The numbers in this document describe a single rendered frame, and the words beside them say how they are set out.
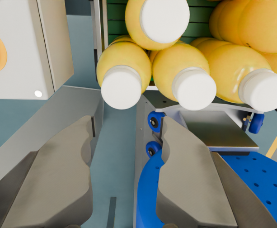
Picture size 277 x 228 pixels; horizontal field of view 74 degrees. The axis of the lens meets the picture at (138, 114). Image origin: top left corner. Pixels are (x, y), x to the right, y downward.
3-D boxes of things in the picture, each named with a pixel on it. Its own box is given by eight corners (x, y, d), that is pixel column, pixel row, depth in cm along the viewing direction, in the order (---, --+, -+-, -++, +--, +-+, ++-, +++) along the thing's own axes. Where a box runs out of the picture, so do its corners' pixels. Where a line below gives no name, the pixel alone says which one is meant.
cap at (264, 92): (274, 63, 19) (287, 68, 17) (276, 96, 21) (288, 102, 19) (236, 78, 20) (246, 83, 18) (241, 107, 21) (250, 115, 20)
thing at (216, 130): (177, 120, 41) (194, 158, 30) (179, 110, 39) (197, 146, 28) (222, 120, 41) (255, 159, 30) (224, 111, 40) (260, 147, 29)
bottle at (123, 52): (122, 78, 38) (114, 124, 22) (101, 48, 35) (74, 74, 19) (152, 59, 36) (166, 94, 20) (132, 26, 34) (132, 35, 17)
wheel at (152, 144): (159, 165, 38) (166, 161, 39) (156, 144, 37) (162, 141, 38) (146, 159, 42) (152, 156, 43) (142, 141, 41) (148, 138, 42)
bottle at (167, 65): (141, 65, 37) (148, 104, 21) (155, 30, 34) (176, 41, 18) (173, 77, 38) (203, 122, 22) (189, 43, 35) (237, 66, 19)
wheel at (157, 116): (160, 137, 35) (167, 134, 37) (162, 117, 33) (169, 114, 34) (144, 127, 38) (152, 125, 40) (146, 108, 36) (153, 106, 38)
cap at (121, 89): (118, 106, 21) (116, 114, 19) (96, 78, 19) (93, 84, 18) (147, 89, 20) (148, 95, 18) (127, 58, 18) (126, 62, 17)
